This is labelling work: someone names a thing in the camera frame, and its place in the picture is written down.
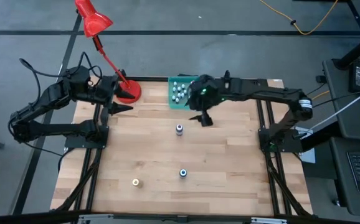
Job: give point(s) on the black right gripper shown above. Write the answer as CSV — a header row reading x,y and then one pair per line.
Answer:
x,y
206,93

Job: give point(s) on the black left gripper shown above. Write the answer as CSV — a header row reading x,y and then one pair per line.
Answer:
x,y
106,90

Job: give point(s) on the large purple coloring bottle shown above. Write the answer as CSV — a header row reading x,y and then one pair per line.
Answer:
x,y
179,128

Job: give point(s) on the large blue coloring bottle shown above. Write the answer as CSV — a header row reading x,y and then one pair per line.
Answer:
x,y
183,172

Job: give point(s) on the large yellow coloring bottle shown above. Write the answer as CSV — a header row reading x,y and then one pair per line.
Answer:
x,y
135,182

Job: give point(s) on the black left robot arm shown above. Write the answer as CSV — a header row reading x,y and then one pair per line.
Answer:
x,y
43,102

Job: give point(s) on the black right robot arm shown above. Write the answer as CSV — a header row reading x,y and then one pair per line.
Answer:
x,y
261,91

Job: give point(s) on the teal plastic bin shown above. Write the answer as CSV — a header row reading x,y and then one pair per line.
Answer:
x,y
180,105

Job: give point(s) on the red desk lamp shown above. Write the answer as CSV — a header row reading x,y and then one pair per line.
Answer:
x,y
92,21

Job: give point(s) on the dark side desk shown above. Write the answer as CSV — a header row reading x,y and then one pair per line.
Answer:
x,y
339,186

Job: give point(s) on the black stand pole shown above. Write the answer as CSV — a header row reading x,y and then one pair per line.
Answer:
x,y
357,51

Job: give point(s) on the black frame clamp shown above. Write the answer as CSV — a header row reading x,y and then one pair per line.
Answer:
x,y
227,73
122,72

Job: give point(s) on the black aluminium table frame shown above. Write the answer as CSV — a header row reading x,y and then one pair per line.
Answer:
x,y
273,193

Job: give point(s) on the black table-level camera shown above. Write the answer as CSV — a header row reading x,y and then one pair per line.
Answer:
x,y
182,218

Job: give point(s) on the silver metal bracket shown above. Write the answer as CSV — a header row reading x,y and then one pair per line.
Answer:
x,y
92,218
267,220

